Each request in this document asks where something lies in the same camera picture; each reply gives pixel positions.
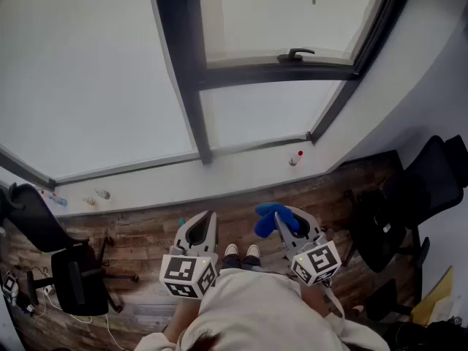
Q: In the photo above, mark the yellow cardboard box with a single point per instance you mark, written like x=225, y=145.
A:
x=435, y=294

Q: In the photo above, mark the black office chair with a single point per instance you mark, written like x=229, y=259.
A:
x=431, y=181
x=73, y=280

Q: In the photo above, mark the red-capped plastic bottle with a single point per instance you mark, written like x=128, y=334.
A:
x=294, y=160
x=43, y=192

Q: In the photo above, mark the white patterned device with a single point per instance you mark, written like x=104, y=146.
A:
x=10, y=287

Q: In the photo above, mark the person's left white shoe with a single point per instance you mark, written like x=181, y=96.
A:
x=231, y=250

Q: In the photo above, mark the person's right forearm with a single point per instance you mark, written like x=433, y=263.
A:
x=316, y=302

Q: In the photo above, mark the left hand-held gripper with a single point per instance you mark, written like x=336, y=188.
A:
x=183, y=272

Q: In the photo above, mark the person's left forearm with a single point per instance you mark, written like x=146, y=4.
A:
x=184, y=316

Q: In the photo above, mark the blue-label plastic bottle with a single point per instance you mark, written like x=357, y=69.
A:
x=58, y=200

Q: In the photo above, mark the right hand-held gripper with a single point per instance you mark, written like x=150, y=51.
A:
x=318, y=265

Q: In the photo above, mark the orange-label plastic bottle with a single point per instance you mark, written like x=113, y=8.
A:
x=90, y=201

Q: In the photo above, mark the person's white shoe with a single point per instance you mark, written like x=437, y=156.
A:
x=253, y=251
x=231, y=250

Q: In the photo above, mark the blue cleaning cloth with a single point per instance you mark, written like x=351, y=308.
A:
x=267, y=221

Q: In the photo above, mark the clear plastic bottle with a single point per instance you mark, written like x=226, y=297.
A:
x=103, y=194

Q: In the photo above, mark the person's white sweatshirt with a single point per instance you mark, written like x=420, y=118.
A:
x=263, y=313

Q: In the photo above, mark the person's right white shoe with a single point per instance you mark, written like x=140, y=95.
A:
x=253, y=251

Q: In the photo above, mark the small teal object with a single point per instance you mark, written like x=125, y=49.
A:
x=181, y=222

